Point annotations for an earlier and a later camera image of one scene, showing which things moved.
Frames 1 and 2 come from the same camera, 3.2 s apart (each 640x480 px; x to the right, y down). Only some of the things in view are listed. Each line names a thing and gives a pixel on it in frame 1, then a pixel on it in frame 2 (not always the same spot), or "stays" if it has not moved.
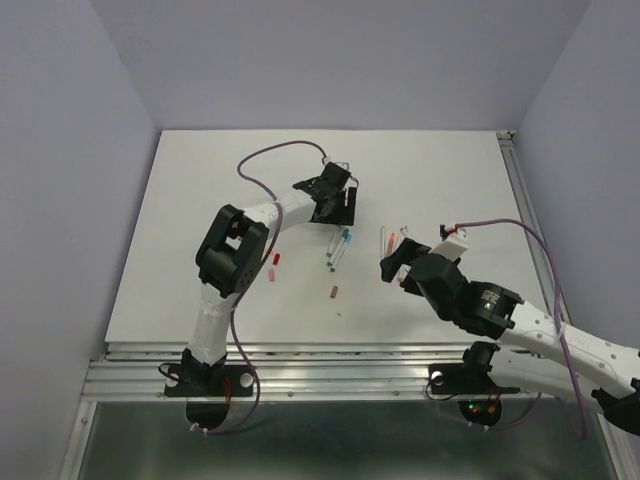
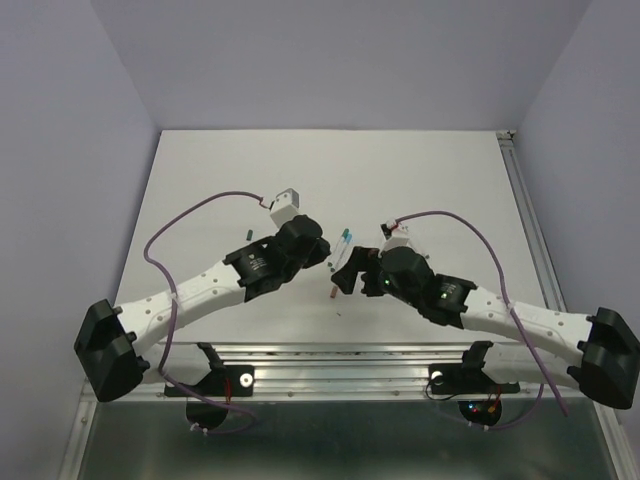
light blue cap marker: x=347 y=242 stays
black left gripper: x=345 y=214 to x=319 y=254
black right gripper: x=406 y=253 to x=365 y=259
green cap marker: x=338 y=247 stays
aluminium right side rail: x=510 y=149 stays
